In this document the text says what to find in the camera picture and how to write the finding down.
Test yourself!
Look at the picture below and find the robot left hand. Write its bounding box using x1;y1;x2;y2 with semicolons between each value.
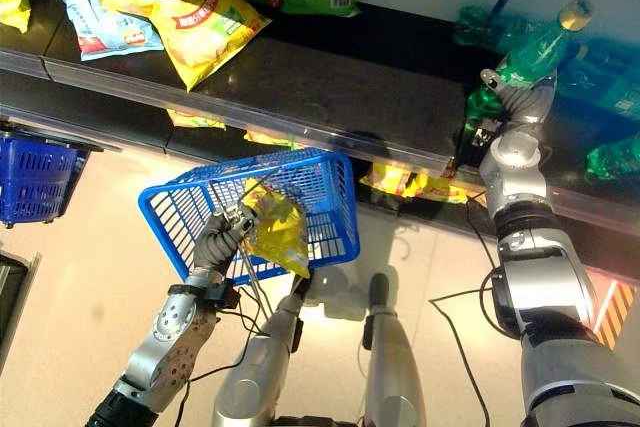
192;205;259;279

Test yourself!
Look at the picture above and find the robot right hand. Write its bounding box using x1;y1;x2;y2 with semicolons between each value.
479;67;559;127

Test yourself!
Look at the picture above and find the green soda bottle yellow cap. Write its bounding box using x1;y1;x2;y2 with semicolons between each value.
462;0;596;124

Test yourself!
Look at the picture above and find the blue plastic shopping basket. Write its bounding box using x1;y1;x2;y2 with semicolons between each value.
137;147;362;289

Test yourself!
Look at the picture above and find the dark blue shopping basket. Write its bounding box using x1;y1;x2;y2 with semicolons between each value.
0;130;92;229

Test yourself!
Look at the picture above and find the black lower shelf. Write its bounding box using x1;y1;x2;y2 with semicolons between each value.
0;69;640;276

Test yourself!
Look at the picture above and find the robot left leg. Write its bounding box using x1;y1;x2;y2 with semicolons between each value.
211;274;314;427

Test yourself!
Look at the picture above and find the robot leg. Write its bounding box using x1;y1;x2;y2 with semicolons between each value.
211;274;314;427
360;272;427;427

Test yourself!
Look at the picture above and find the yellow chip bag red print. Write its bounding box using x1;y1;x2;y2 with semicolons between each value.
358;161;470;206

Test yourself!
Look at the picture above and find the grey cabinet edge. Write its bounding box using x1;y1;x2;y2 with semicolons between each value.
0;249;42;348

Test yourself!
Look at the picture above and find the robot right leg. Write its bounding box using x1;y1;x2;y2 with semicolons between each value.
360;272;427;427

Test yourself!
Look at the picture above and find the orange black hazard stripe panel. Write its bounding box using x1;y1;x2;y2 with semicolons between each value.
583;270;640;350

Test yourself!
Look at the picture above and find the large yellow chip bag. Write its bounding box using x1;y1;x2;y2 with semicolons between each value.
98;0;272;93

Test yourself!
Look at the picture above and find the light blue chip bag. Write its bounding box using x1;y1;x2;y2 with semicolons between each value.
47;0;166;62

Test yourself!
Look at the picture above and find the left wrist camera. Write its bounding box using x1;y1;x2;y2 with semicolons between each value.
167;280;242;311

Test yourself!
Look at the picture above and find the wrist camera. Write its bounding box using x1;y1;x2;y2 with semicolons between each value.
167;280;242;311
456;117;507;169

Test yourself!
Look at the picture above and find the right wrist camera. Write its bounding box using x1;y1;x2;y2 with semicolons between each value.
456;117;507;169

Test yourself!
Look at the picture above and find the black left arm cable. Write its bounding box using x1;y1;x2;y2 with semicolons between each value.
183;286;272;399

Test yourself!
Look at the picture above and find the black shelf with clear rail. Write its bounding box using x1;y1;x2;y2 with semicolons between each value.
0;0;640;222

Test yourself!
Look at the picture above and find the black floor cable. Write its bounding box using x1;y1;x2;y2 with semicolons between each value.
428;190;503;427

